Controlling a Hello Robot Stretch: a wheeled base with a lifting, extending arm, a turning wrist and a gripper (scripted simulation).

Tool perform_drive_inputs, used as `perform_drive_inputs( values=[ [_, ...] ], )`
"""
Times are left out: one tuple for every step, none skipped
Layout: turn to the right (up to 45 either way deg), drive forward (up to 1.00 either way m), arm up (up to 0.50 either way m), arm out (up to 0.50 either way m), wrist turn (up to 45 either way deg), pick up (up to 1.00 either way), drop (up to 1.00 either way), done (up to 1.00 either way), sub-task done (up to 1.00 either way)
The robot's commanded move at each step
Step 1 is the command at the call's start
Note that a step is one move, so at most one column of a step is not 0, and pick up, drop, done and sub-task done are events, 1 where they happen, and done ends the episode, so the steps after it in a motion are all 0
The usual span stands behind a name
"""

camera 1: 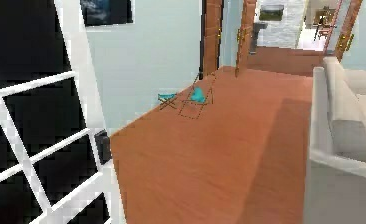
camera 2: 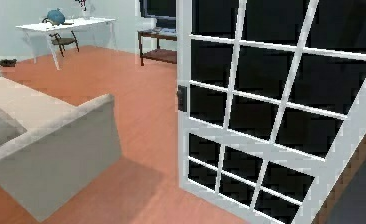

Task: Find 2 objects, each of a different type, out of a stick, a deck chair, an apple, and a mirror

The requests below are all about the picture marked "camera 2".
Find blue globe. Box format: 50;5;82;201
46;8;66;26

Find grey sofa cushion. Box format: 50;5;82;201
0;103;28;150

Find white desk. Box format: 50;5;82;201
15;17;118;71

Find black television set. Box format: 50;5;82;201
139;0;177;29

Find dark wooden chair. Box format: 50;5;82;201
41;17;81;58

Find beige sofa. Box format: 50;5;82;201
0;60;123;223

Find white vase with dark plant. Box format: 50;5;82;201
74;0;92;20

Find black object on floor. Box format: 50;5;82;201
0;58;18;68

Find white glass-paned door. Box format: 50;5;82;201
176;0;366;224

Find black door handle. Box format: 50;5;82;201
176;84;188;113

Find dark brown console table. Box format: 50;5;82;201
137;27;178;67

